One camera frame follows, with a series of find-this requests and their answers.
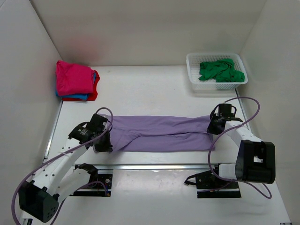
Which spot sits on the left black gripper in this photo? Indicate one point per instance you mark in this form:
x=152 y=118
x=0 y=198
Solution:
x=106 y=146

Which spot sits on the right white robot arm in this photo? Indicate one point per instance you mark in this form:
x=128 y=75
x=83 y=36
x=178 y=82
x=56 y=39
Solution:
x=255 y=161

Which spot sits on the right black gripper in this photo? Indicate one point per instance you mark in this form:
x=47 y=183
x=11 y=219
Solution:
x=210 y=129

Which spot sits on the purple t shirt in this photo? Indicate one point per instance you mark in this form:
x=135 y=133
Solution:
x=160 y=134

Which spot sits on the folded pink t shirt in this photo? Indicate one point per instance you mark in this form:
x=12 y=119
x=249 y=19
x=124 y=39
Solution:
x=72 y=78

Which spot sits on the folded blue t shirt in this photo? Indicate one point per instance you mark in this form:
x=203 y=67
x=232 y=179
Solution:
x=77 y=95

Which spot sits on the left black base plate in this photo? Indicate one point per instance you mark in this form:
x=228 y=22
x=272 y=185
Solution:
x=99 y=185

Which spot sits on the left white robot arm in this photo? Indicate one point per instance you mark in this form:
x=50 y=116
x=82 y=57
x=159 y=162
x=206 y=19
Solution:
x=59 y=177

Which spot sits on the white plastic basket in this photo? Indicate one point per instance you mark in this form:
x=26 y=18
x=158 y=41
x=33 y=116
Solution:
x=194 y=59

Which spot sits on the aluminium rail front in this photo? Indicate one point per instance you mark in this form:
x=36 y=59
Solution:
x=151 y=166

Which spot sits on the green t shirt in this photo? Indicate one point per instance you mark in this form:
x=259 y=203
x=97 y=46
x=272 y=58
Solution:
x=223 y=71

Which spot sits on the folded red t shirt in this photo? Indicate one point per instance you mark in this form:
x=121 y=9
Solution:
x=93 y=90

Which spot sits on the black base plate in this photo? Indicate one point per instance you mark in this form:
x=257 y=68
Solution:
x=99 y=185
x=208 y=186

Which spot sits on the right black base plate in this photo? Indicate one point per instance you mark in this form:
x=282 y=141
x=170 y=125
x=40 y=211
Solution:
x=208 y=186

